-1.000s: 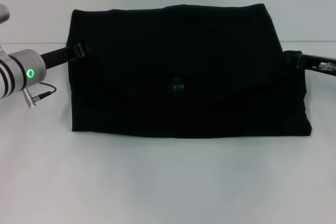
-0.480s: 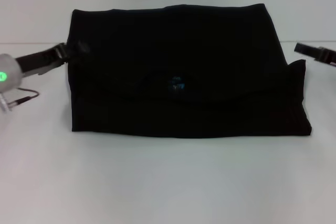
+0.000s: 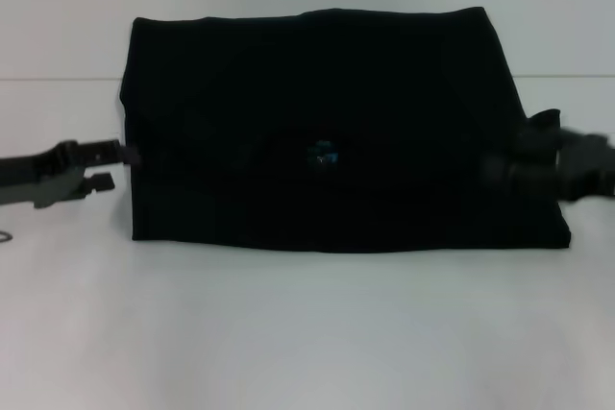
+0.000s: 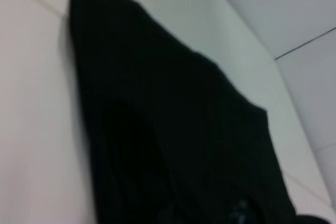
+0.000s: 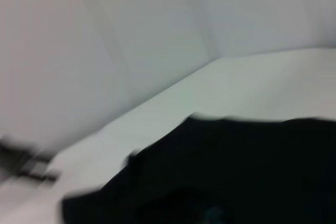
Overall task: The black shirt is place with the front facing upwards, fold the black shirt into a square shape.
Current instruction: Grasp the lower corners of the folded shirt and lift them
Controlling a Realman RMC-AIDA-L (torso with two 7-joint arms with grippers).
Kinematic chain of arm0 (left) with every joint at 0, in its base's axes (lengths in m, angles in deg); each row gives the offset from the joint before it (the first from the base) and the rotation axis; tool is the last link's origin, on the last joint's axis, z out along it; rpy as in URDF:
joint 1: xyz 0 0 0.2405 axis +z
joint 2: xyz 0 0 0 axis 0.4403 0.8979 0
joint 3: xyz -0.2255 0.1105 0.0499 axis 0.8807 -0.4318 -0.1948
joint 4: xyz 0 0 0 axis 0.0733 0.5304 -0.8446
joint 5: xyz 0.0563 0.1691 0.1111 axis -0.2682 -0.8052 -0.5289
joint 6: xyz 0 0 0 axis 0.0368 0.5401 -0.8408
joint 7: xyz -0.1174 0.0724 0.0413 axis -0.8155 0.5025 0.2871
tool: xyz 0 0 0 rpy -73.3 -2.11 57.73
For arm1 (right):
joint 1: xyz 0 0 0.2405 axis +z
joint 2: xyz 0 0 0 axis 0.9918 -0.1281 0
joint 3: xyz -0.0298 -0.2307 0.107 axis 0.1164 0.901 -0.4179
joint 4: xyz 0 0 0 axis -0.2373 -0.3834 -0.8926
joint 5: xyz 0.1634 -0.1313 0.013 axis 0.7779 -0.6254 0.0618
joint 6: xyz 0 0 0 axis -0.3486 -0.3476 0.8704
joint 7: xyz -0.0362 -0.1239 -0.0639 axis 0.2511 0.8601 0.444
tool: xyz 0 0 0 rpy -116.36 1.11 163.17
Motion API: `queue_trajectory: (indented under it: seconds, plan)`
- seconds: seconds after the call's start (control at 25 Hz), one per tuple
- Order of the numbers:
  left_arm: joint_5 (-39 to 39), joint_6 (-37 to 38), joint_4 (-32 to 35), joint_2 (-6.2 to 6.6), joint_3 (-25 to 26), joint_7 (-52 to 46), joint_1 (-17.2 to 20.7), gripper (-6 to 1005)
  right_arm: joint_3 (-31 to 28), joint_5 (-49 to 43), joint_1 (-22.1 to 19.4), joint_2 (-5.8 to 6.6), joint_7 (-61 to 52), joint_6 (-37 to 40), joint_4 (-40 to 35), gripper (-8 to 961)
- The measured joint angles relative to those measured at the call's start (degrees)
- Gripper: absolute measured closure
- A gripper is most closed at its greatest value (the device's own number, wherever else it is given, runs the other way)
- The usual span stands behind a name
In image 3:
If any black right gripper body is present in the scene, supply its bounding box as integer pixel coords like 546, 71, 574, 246
552, 130, 615, 204

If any black t-shirt with white lettering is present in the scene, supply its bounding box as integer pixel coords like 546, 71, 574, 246
118, 6, 573, 254

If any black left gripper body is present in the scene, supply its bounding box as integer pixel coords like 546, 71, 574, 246
0, 139, 93, 210

